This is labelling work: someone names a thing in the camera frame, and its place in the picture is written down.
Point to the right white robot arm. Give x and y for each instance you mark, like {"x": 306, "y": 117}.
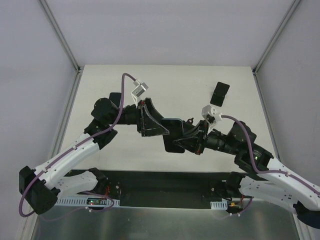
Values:
{"x": 266, "y": 177}

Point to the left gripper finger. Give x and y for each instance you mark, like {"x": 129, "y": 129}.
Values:
{"x": 152, "y": 127}
{"x": 151, "y": 111}

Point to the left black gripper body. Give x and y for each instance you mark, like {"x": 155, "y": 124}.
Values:
{"x": 142, "y": 118}

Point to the aluminium frame post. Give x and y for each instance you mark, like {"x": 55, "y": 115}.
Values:
{"x": 293, "y": 7}
{"x": 59, "y": 34}

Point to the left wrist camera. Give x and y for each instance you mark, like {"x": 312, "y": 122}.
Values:
{"x": 140, "y": 88}

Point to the black phone blue edge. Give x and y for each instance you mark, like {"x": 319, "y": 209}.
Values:
{"x": 176, "y": 130}

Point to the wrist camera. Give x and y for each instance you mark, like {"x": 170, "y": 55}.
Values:
{"x": 211, "y": 117}
{"x": 140, "y": 88}

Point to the white cable duct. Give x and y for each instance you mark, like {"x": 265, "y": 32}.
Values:
{"x": 83, "y": 201}
{"x": 219, "y": 205}

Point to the right white cable duct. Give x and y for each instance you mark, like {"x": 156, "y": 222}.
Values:
{"x": 219, "y": 205}

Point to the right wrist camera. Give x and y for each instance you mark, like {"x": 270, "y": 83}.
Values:
{"x": 211, "y": 117}

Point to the black round-base phone stand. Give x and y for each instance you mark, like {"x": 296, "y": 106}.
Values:
{"x": 188, "y": 123}

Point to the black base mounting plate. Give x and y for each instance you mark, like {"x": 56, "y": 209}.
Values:
{"x": 163, "y": 189}

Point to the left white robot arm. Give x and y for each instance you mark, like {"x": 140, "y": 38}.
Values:
{"x": 45, "y": 184}

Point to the left aluminium frame post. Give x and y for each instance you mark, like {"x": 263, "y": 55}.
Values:
{"x": 59, "y": 34}

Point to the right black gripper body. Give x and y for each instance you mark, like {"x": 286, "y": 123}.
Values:
{"x": 202, "y": 138}

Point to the right aluminium frame post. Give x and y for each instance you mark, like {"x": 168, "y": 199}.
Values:
{"x": 293, "y": 7}

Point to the left white cable duct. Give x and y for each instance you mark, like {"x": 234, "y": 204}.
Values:
{"x": 83, "y": 201}

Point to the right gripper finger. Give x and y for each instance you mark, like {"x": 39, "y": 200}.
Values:
{"x": 190, "y": 144}
{"x": 196, "y": 131}

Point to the black folding phone stand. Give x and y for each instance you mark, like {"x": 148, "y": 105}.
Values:
{"x": 219, "y": 94}

